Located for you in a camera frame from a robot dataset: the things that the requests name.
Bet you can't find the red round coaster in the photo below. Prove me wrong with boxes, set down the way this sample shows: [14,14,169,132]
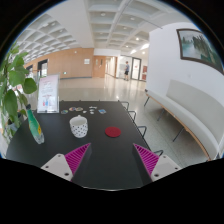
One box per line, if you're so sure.
[105,126,121,138]

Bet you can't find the green leafy potted plant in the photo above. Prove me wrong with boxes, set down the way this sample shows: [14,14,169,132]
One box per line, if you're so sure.
[0,43,37,138]

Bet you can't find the yellow round coaster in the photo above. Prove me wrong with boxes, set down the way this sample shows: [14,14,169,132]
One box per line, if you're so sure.
[76,107,83,112]

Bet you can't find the black metal chair frame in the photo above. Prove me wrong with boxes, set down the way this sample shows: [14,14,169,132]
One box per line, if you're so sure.
[151,150,164,156]
[137,125,147,137]
[128,110,137,122]
[119,101,129,110]

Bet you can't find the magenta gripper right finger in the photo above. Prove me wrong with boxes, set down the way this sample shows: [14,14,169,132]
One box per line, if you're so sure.
[133,144,181,182]

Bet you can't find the acrylic sign holder stand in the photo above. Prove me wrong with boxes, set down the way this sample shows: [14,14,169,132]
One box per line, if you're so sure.
[37,74,59,113]

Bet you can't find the green plastic water bottle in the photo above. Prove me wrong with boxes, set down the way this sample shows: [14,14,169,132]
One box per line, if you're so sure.
[26,104,44,144]

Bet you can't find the green small coaster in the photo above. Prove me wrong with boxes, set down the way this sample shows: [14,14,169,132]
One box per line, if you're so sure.
[61,110,68,115]

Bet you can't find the white polka dot mug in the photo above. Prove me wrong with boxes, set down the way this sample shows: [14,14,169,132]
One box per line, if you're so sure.
[69,115,88,138]

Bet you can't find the person standing far away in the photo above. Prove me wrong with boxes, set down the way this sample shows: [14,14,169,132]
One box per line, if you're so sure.
[125,61,130,81]

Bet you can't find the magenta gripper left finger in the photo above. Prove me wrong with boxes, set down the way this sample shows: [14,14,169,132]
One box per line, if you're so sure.
[42,143,91,181]

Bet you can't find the blue small coaster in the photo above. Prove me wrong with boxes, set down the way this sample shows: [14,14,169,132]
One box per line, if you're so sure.
[98,109,106,114]

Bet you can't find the long white bench sofa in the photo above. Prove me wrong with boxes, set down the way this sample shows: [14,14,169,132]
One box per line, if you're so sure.
[146,80,224,160]

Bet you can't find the framed landscape painting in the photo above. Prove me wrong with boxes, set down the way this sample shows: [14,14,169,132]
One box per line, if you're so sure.
[176,28,224,75]

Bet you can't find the colourful round coaster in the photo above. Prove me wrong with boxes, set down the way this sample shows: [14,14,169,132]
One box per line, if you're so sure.
[69,107,76,111]

